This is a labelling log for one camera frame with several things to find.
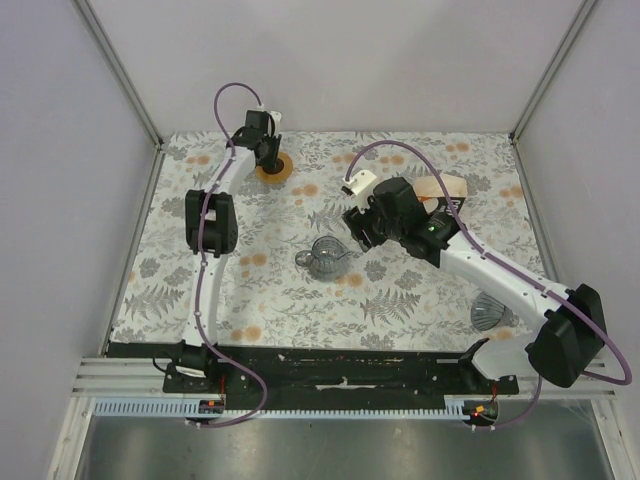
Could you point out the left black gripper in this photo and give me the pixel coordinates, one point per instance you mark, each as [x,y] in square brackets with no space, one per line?
[275,142]

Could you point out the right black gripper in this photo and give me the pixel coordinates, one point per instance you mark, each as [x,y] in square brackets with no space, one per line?
[358,221]

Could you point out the orange black coffee filter box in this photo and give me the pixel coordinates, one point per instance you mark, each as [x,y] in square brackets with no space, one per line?
[445,192]

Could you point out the clear glass coffee server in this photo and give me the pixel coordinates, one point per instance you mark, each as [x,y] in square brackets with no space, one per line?
[326,260]

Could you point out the clear ribbed glass dripper cone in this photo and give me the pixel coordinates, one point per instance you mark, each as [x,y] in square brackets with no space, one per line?
[487,312]

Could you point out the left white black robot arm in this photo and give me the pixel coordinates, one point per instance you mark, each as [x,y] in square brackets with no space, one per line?
[212,233]

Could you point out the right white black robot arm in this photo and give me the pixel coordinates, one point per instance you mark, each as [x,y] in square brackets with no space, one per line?
[561,342]

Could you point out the floral patterned table mat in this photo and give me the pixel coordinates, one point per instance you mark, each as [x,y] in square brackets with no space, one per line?
[296,277]

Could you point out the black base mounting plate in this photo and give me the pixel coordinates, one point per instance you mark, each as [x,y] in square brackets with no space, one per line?
[433,373]

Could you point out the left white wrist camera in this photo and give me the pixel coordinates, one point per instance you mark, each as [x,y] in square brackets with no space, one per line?
[276,116]

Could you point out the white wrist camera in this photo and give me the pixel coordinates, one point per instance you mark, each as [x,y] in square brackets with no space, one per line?
[276,116]
[360,183]

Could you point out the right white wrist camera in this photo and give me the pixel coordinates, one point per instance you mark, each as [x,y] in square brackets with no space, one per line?
[360,183]

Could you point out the white slotted cable duct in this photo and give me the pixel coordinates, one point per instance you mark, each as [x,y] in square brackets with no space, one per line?
[201,409]

